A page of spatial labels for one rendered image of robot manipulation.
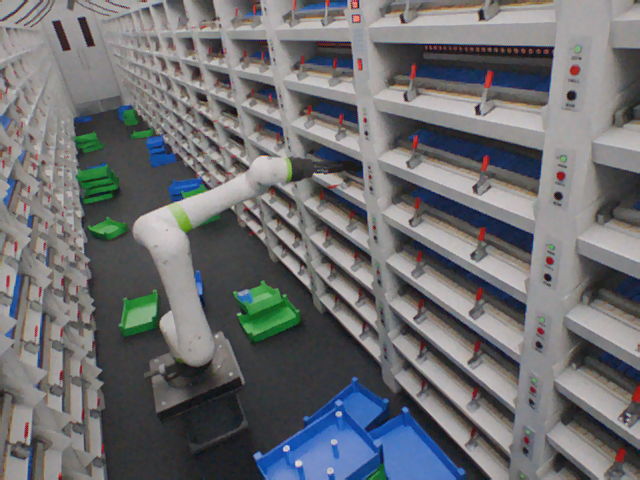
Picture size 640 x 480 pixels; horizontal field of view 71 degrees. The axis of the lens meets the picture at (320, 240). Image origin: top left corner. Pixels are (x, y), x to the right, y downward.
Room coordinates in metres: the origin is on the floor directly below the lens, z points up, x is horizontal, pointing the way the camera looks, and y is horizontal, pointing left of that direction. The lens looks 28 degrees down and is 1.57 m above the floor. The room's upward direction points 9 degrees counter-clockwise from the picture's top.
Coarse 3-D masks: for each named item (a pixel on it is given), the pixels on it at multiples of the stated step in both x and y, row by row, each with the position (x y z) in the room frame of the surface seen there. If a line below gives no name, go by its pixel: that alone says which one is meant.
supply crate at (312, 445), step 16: (304, 432) 0.90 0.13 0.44; (320, 432) 0.93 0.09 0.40; (336, 432) 0.92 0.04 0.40; (352, 432) 0.91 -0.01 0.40; (304, 448) 0.88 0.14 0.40; (320, 448) 0.87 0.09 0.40; (352, 448) 0.86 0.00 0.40; (368, 448) 0.85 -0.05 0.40; (256, 464) 0.82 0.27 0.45; (272, 464) 0.85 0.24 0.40; (288, 464) 0.84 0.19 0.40; (304, 464) 0.83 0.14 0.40; (320, 464) 0.82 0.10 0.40; (336, 464) 0.82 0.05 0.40; (352, 464) 0.81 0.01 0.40; (368, 464) 0.78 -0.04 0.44
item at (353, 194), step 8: (312, 144) 2.07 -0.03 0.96; (320, 144) 2.08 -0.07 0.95; (304, 152) 2.05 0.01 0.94; (312, 152) 2.04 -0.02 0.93; (320, 176) 1.82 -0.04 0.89; (328, 176) 1.79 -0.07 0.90; (336, 176) 1.76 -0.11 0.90; (328, 184) 1.75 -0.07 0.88; (336, 184) 1.70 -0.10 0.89; (336, 192) 1.71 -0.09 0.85; (344, 192) 1.62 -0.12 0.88; (352, 192) 1.59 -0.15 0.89; (360, 192) 1.57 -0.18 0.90; (352, 200) 1.59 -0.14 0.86; (360, 200) 1.51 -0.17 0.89
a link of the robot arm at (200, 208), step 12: (240, 180) 1.61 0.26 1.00; (216, 192) 1.54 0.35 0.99; (228, 192) 1.55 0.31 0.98; (240, 192) 1.57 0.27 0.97; (252, 192) 1.60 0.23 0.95; (264, 192) 1.63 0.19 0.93; (180, 204) 1.47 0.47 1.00; (192, 204) 1.48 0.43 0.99; (204, 204) 1.49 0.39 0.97; (216, 204) 1.51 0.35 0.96; (228, 204) 1.54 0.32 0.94; (192, 216) 1.45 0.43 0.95; (204, 216) 1.48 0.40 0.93; (192, 228) 1.46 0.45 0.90
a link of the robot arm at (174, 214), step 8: (168, 208) 1.45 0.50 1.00; (176, 208) 1.45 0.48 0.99; (144, 216) 1.41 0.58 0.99; (152, 216) 1.41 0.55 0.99; (160, 216) 1.41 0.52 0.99; (168, 216) 1.42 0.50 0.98; (176, 216) 1.43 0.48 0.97; (184, 216) 1.44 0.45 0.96; (136, 224) 1.39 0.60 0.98; (144, 224) 1.37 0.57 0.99; (176, 224) 1.41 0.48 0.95; (184, 224) 1.43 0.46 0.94; (136, 232) 1.37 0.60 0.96; (184, 232) 1.43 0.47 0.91; (136, 240) 1.37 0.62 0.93
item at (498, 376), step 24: (408, 288) 1.39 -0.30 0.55; (408, 312) 1.31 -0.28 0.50; (432, 312) 1.26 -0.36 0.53; (432, 336) 1.16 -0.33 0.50; (456, 336) 1.13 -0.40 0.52; (480, 336) 1.08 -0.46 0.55; (456, 360) 1.05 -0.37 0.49; (480, 360) 1.01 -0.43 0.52; (504, 360) 0.97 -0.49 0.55; (480, 384) 0.97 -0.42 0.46; (504, 384) 0.91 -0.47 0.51
